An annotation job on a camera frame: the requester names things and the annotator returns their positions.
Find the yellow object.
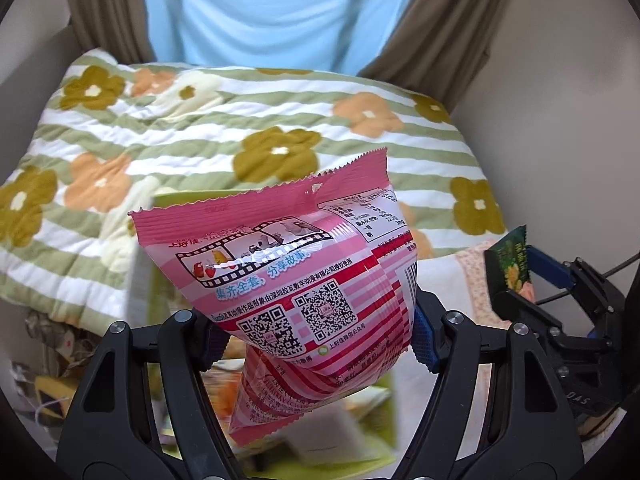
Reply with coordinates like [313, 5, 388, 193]
[27, 377, 76, 411]

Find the pink floral cloth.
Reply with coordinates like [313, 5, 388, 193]
[415, 240, 506, 326]

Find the patterned brown cloth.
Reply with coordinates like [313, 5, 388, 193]
[25, 307, 113, 378]

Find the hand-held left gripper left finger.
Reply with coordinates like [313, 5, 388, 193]
[55, 310, 246, 480]

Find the cardboard box with green lining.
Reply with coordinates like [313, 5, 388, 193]
[145, 190, 401, 468]

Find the pink snack packet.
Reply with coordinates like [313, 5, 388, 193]
[127, 146, 421, 447]

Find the light blue curtain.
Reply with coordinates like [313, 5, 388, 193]
[142, 0, 426, 73]

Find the black cable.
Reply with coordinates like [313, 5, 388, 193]
[535, 252, 640, 307]

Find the floral striped quilt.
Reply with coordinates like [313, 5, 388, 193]
[0, 47, 508, 321]

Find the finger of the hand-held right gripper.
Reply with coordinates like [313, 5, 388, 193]
[484, 247, 597, 415]
[529, 246, 618, 321]

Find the brown curtain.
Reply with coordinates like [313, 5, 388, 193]
[65, 0, 156, 63]
[360, 0, 523, 116]

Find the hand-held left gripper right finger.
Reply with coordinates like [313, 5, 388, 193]
[395, 290, 587, 480]

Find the green snack packet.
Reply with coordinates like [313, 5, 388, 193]
[487, 225, 537, 306]

